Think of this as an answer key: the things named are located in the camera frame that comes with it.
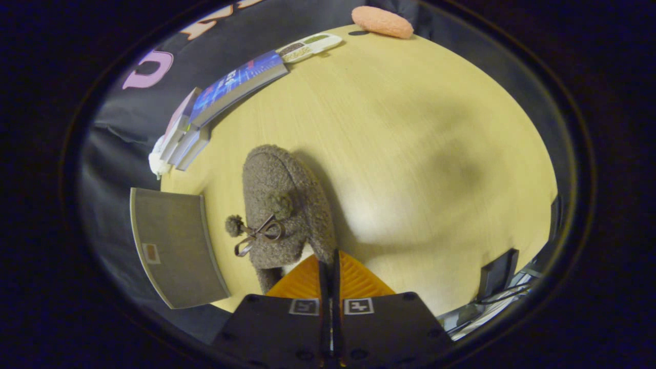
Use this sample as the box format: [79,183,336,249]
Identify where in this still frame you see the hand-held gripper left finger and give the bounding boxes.
[211,254,333,369]

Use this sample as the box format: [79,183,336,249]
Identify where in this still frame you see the pink book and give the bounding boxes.
[163,87,203,154]

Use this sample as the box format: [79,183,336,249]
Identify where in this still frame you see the grey book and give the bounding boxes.
[175,134,212,171]

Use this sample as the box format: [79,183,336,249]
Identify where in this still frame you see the blue book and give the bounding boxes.
[189,50,289,129]

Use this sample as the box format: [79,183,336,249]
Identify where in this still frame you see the black backdrop cloth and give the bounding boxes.
[77,0,436,344]

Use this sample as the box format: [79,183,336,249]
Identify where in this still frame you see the white crumpled cloth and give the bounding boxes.
[148,136,172,180]

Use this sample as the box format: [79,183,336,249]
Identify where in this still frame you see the white book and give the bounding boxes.
[160,123,200,166]

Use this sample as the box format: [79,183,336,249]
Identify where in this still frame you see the black cable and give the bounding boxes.
[446,282,536,334]

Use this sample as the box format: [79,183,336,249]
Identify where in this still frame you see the grey fuzzy pom-pom shoe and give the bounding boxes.
[224,145,338,295]

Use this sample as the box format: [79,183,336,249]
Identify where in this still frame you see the white and green tray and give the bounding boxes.
[276,33,343,64]

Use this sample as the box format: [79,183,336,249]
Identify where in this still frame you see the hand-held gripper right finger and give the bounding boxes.
[331,250,456,369]

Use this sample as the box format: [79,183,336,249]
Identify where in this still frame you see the white storage box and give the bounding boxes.
[129,187,231,310]

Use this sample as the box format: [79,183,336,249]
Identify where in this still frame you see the pink fuzzy slipper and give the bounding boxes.
[351,5,415,40]

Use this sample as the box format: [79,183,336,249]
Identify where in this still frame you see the black rectangular device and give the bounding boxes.
[478,249,520,303]

